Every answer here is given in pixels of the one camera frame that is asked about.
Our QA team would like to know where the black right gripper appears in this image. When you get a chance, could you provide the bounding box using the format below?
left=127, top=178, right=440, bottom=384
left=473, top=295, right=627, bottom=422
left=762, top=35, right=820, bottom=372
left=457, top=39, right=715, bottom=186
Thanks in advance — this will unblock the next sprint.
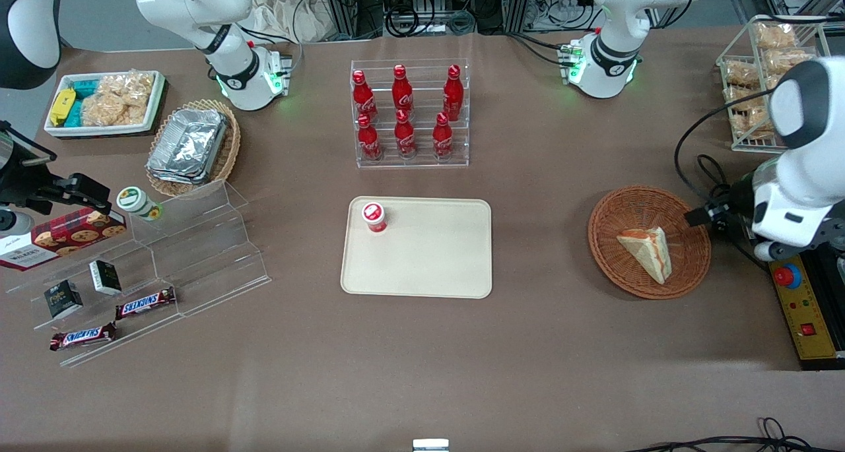
left=0, top=170, right=112, bottom=216

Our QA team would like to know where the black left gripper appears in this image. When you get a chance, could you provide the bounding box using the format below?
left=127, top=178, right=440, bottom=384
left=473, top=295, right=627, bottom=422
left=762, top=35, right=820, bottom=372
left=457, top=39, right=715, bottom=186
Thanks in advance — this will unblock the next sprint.
left=685, top=179, right=757, bottom=242

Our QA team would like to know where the triangular sandwich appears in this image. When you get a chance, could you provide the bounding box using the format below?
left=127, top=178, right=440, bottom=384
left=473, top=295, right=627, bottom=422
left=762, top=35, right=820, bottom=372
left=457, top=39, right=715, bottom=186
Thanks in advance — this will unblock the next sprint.
left=617, top=226, right=673, bottom=286

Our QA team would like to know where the aluminium foil tray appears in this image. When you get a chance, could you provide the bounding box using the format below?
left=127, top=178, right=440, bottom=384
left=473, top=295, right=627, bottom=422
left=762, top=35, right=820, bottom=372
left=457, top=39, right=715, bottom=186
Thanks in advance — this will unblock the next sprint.
left=148, top=167, right=215, bottom=187
left=146, top=108, right=229, bottom=181

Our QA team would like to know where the round brown wicker basket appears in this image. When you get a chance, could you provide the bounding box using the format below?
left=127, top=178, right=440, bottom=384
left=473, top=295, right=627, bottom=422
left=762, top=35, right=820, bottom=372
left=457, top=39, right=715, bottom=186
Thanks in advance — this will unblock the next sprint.
left=588, top=185, right=712, bottom=300

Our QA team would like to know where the oval light wicker basket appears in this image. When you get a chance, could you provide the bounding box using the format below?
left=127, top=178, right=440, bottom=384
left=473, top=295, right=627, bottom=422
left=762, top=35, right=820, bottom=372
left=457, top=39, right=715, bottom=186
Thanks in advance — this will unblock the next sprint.
left=145, top=98, right=242, bottom=199

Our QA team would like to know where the beige plastic tray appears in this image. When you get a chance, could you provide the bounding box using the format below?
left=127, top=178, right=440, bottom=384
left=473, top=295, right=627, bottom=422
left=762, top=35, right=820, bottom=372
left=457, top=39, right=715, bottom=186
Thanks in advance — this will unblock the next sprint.
left=340, top=197, right=493, bottom=300

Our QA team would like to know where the green lid white jar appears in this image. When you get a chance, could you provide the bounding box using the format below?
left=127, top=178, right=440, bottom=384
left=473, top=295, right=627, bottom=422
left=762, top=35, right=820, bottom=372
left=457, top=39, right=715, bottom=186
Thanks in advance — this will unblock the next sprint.
left=117, top=186, right=163, bottom=222

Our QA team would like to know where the red tartan cookie box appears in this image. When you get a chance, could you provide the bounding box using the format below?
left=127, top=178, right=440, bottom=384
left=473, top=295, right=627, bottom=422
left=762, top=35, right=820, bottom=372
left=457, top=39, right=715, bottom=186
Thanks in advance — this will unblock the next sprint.
left=0, top=207, right=127, bottom=272

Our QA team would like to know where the clear bag of rice crackers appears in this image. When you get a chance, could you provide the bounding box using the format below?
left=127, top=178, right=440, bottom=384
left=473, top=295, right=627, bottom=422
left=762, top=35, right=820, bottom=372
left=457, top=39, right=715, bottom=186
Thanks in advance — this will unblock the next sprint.
left=80, top=92, right=148, bottom=127
left=96, top=71, right=156, bottom=107

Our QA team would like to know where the small black white box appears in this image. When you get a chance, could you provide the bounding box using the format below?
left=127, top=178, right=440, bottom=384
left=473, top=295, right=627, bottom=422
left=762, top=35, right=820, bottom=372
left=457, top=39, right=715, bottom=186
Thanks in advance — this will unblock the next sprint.
left=89, top=259, right=123, bottom=296

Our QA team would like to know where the yellow snack packet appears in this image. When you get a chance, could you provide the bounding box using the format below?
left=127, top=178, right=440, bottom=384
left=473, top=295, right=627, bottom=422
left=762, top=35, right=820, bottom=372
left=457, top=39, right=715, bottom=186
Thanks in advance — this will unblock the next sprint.
left=50, top=87, right=78, bottom=127

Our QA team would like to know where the clear bag of fried snacks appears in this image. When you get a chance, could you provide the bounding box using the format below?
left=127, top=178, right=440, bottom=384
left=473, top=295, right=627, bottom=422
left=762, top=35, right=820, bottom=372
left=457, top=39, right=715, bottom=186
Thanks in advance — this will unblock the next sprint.
left=731, top=106, right=777, bottom=140
left=724, top=85, right=770, bottom=113
left=754, top=21, right=799, bottom=51
left=724, top=61, right=762, bottom=89
left=764, top=48, right=819, bottom=75

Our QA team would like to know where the white rectangular plastic bin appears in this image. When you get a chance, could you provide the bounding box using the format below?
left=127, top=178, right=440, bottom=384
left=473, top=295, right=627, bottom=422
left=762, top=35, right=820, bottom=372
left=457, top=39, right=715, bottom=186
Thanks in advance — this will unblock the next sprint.
left=44, top=70, right=166, bottom=139

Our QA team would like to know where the brown snickers bar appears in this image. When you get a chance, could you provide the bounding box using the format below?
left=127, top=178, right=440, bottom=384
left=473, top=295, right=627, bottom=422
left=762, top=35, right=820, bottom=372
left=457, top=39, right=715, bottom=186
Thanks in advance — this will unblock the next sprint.
left=115, top=286, right=177, bottom=321
left=49, top=322, right=118, bottom=352

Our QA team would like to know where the clear acrylic step shelf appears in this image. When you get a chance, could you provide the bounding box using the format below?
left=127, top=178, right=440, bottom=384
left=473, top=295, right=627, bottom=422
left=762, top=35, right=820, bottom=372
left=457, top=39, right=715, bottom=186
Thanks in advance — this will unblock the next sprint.
left=5, top=179, right=272, bottom=369

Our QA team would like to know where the yellow emergency stop control box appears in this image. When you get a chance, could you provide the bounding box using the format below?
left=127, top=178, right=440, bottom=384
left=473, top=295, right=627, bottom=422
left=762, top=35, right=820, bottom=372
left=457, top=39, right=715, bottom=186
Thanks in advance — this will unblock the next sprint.
left=768, top=250, right=840, bottom=362

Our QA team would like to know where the beige crumpled cloth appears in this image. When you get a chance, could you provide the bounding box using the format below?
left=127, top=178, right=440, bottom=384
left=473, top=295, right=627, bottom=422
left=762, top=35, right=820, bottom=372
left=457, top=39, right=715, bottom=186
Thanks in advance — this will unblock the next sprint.
left=250, top=0, right=335, bottom=44

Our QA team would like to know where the red cola bottle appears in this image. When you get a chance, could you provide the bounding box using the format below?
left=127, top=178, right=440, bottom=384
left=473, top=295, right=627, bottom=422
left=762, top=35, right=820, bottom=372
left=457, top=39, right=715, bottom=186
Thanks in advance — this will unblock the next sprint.
left=442, top=64, right=465, bottom=122
left=392, top=64, right=415, bottom=115
left=432, top=112, right=454, bottom=161
left=356, top=113, right=384, bottom=162
left=352, top=70, right=379, bottom=123
left=393, top=109, right=418, bottom=160

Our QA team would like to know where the clear acrylic bottle rack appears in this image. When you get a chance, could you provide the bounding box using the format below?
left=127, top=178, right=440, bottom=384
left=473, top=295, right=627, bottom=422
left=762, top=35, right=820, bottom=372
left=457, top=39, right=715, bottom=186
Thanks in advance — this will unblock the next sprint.
left=350, top=58, right=471, bottom=170

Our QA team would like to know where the red white yogurt cup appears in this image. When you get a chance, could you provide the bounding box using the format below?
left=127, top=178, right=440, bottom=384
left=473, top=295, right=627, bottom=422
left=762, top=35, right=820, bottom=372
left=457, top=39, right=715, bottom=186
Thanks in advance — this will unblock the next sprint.
left=360, top=202, right=388, bottom=235

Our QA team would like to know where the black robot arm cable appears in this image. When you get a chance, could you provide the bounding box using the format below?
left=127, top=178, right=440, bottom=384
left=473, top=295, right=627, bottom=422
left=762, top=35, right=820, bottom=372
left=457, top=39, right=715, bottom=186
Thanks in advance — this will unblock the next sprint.
left=674, top=87, right=775, bottom=210

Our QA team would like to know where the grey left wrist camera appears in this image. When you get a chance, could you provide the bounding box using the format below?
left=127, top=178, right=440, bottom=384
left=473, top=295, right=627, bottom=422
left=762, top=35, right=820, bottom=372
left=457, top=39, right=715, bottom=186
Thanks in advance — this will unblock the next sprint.
left=754, top=240, right=793, bottom=263

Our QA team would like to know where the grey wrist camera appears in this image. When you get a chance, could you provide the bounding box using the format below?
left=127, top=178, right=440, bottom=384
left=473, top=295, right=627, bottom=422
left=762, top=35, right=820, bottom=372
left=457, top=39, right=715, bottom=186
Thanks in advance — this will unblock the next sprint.
left=0, top=208, right=34, bottom=236
left=754, top=240, right=793, bottom=263

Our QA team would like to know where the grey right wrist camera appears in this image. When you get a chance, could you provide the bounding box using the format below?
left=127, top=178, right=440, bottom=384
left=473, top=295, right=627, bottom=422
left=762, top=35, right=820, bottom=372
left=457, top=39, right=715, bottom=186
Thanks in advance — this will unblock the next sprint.
left=0, top=208, right=34, bottom=236

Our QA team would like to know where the white wire basket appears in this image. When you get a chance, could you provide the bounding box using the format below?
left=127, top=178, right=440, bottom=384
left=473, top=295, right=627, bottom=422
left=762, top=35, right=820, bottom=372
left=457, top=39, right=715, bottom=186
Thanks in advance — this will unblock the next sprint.
left=716, top=15, right=845, bottom=154

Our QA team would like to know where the black floor cable bundle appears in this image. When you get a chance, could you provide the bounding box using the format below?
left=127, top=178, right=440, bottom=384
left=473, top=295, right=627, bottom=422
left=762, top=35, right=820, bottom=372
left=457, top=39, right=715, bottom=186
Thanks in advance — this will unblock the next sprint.
left=624, top=417, right=845, bottom=452

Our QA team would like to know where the grey coiled cable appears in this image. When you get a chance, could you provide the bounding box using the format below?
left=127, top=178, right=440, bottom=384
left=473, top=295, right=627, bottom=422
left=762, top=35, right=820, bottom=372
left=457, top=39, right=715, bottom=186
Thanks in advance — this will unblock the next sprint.
left=434, top=9, right=477, bottom=36

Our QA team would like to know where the black coiled cable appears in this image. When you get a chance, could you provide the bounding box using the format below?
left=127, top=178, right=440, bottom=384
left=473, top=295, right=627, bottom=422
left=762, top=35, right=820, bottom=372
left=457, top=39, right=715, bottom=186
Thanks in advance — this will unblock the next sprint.
left=385, top=3, right=438, bottom=38

